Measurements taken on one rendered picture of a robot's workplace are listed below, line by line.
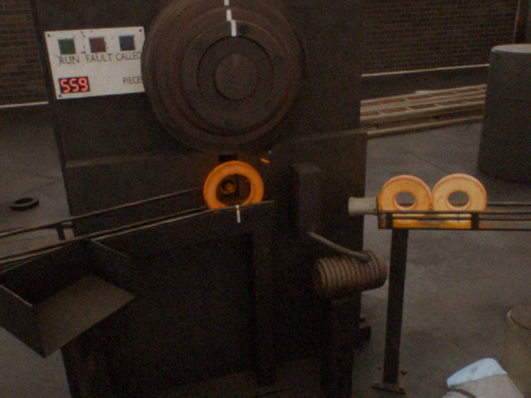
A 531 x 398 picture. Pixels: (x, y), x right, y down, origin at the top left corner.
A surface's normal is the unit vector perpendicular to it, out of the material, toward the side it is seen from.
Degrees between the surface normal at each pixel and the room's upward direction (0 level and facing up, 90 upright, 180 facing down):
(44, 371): 0
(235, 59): 90
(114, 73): 90
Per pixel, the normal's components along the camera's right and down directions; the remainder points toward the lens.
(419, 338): -0.04, -0.93
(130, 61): 0.28, 0.35
